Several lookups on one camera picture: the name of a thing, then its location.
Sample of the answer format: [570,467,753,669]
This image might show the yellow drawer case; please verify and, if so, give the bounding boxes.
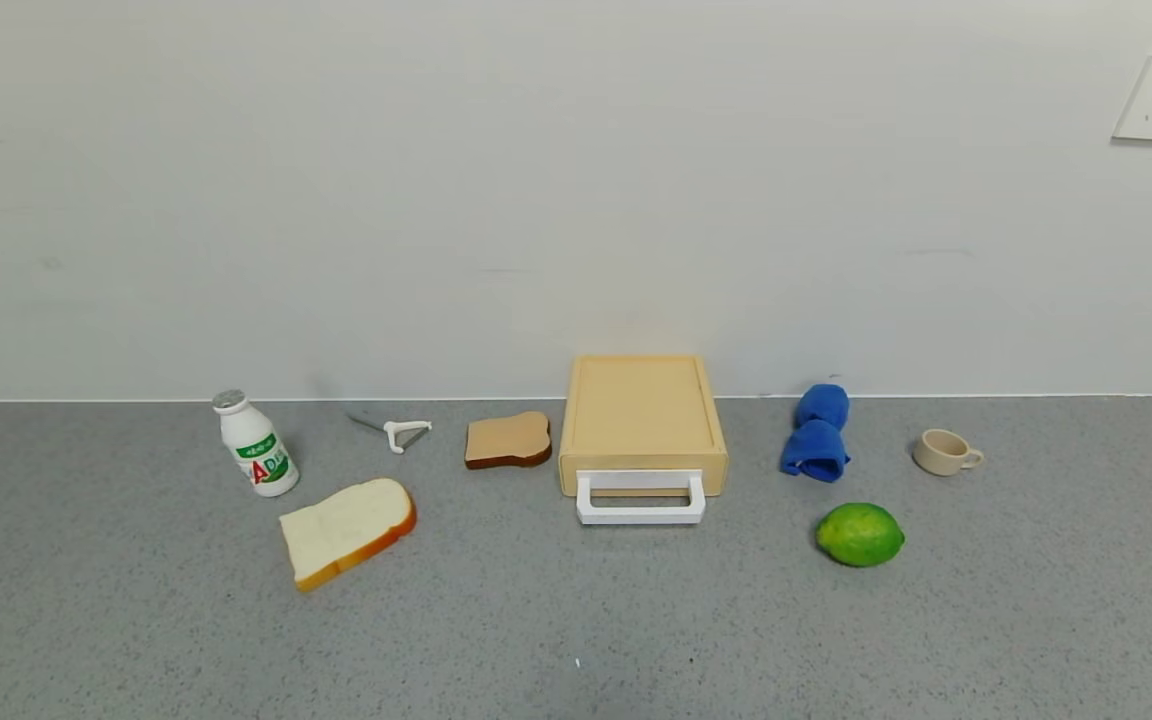
[558,355,729,498]

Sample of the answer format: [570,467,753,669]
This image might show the brown toast slice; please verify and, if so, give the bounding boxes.
[464,410,554,471]

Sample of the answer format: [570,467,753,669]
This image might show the white vegetable peeler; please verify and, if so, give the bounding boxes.
[347,413,433,455]

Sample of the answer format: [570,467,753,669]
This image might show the blue cloth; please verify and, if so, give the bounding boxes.
[779,383,851,484]

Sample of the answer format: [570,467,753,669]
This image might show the white bread slice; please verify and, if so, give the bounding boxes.
[278,477,418,593]

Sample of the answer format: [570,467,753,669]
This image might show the green lime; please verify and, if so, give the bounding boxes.
[815,502,906,569]

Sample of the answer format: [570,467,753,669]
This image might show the white milk drink bottle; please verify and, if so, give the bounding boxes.
[212,389,301,498]

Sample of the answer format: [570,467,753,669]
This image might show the beige cup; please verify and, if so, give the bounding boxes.
[912,428,985,478]

